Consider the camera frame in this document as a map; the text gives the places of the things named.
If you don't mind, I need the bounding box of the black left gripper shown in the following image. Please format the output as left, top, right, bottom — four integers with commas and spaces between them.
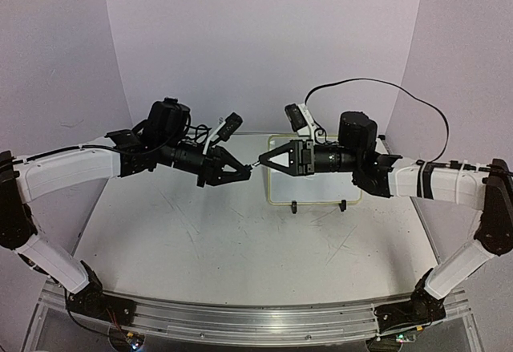
156, 132, 252, 188

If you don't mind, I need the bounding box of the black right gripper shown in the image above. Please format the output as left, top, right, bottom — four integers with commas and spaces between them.
255, 140, 359, 176

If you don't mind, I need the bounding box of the yellow framed small whiteboard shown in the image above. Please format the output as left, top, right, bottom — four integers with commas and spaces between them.
266, 134, 365, 205

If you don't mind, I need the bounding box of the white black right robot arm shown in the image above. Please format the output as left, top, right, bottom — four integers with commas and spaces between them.
259, 111, 512, 334

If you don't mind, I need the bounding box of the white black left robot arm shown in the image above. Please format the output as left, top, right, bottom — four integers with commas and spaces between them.
1, 98, 251, 326

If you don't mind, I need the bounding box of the left green circuit board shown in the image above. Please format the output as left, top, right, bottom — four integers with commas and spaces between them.
108, 330, 145, 351

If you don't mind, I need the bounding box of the green circuit board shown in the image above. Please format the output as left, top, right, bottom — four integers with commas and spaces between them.
393, 326, 425, 345
108, 330, 145, 351

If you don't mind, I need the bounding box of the right green circuit board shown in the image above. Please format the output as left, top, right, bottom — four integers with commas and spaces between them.
393, 326, 425, 345

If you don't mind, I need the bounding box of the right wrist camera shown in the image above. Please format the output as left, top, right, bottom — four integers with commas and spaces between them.
285, 103, 321, 140

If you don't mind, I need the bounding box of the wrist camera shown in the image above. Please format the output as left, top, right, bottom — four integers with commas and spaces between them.
203, 112, 243, 155
285, 103, 321, 140

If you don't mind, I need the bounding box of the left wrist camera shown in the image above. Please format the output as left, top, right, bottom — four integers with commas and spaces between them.
203, 112, 243, 155

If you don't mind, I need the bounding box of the black right camera cable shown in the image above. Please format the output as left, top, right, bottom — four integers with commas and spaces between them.
305, 78, 450, 164

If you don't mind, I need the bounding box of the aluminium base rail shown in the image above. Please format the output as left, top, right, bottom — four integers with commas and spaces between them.
39, 284, 478, 346

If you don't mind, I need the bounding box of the black left base cable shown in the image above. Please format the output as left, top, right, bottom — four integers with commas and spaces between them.
62, 291, 121, 339

